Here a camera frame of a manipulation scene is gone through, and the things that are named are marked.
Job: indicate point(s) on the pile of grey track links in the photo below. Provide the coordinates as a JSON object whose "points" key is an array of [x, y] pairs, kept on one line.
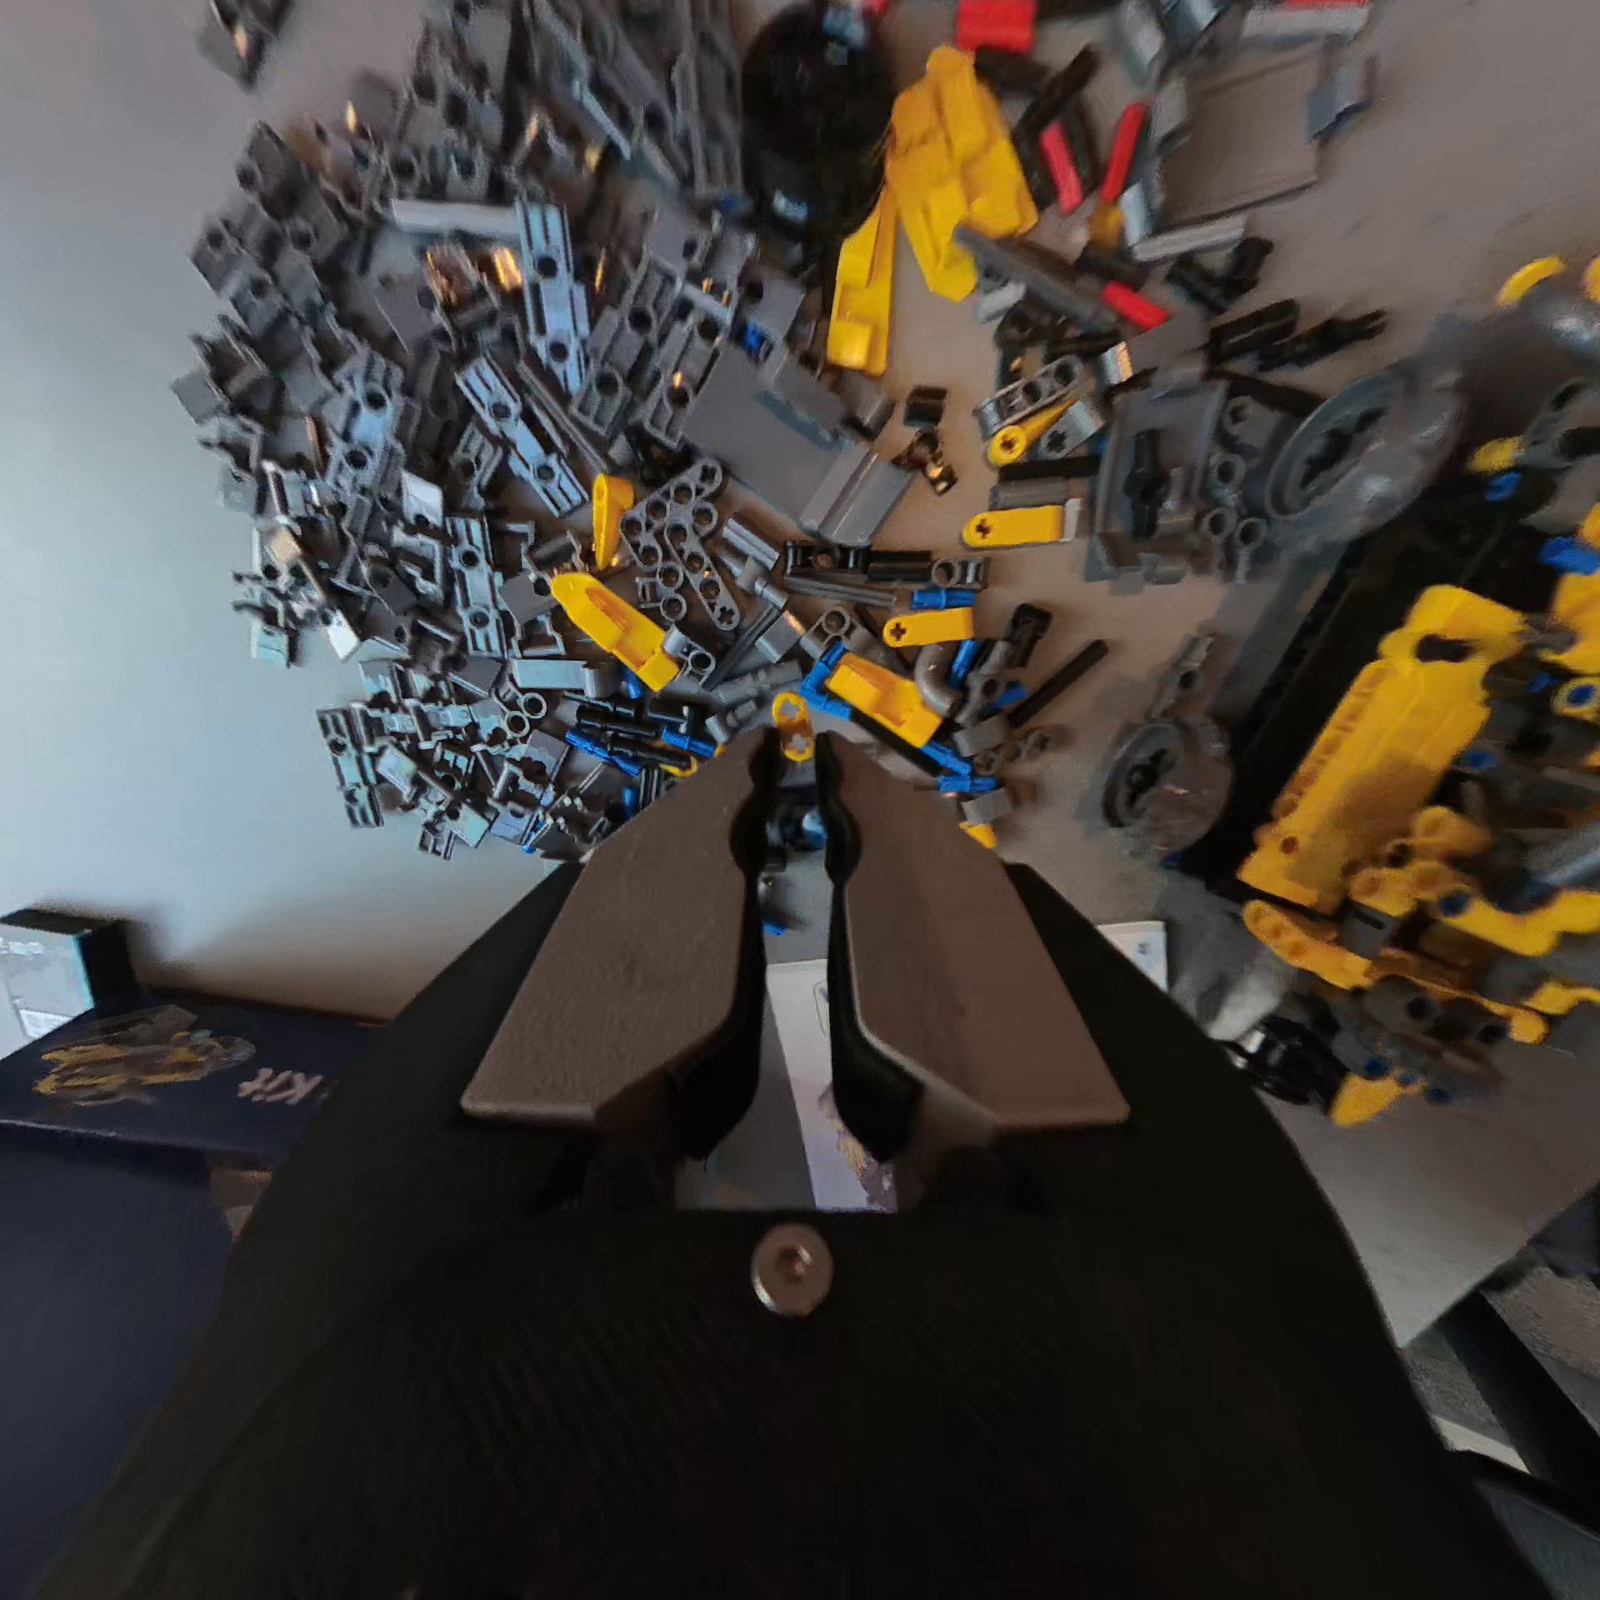
{"points": [[437, 437]]}

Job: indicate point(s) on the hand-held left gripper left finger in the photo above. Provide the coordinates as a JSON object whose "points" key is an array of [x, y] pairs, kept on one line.
{"points": [[626, 976]]}

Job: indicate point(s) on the yellow narrow curved panel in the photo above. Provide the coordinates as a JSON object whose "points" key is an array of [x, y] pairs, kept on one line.
{"points": [[862, 301]]}

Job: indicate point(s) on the yellow toy vehicle model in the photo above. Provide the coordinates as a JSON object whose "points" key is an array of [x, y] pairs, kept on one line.
{"points": [[1376, 751]]}

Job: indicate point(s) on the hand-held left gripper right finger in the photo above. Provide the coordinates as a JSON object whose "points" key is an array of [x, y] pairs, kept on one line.
{"points": [[962, 987]]}

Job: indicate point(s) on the pile of mixed building pieces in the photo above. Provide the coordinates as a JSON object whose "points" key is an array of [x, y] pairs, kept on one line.
{"points": [[1062, 376]]}

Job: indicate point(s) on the instruction booklet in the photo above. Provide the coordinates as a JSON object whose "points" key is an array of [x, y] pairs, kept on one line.
{"points": [[801, 1062]]}

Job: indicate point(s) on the small black carton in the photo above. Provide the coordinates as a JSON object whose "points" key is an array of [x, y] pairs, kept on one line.
{"points": [[62, 976]]}

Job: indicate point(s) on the blue kit box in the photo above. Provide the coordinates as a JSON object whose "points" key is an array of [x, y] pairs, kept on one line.
{"points": [[187, 1076]]}

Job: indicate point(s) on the yellow curved body panel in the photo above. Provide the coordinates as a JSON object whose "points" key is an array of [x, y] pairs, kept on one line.
{"points": [[957, 162]]}

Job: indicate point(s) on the yellow wedge piece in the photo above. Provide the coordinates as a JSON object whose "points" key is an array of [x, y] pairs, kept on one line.
{"points": [[882, 697], [612, 626]]}

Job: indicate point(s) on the grey desk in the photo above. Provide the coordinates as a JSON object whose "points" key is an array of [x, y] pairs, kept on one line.
{"points": [[126, 562]]}

